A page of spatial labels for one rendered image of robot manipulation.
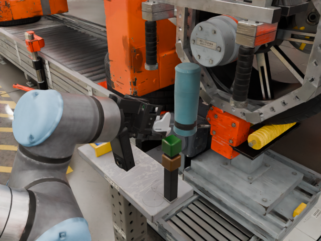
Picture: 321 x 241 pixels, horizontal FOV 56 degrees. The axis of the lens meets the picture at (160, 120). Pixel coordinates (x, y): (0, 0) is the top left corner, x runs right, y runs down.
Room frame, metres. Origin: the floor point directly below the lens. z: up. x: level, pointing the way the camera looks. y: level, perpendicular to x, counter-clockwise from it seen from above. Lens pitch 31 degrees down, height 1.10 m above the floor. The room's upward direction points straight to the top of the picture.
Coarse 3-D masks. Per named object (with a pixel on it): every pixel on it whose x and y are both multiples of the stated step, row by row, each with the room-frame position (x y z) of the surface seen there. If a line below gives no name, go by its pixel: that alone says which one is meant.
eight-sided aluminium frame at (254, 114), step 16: (320, 0) 0.77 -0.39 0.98; (192, 16) 1.13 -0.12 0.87; (320, 16) 0.76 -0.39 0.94; (176, 32) 1.13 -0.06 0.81; (320, 32) 0.75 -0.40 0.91; (176, 48) 1.12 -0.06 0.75; (320, 48) 0.75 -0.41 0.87; (320, 64) 0.73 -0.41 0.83; (208, 80) 1.06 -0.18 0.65; (304, 80) 0.76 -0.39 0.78; (320, 80) 0.73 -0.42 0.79; (208, 96) 0.99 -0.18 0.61; (224, 96) 1.00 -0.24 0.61; (288, 96) 0.78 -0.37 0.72; (304, 96) 0.74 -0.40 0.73; (240, 112) 0.89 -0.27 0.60; (256, 112) 0.85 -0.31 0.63; (272, 112) 0.81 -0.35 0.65
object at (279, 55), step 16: (272, 0) 0.97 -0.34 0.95; (304, 0) 0.90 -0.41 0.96; (208, 16) 1.20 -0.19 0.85; (288, 32) 0.92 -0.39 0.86; (304, 32) 0.88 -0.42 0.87; (272, 48) 0.95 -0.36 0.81; (288, 64) 0.90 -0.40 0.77; (224, 80) 1.08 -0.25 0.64; (256, 80) 1.13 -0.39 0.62; (272, 80) 1.14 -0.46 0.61; (256, 96) 0.98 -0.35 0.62; (272, 96) 0.93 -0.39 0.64
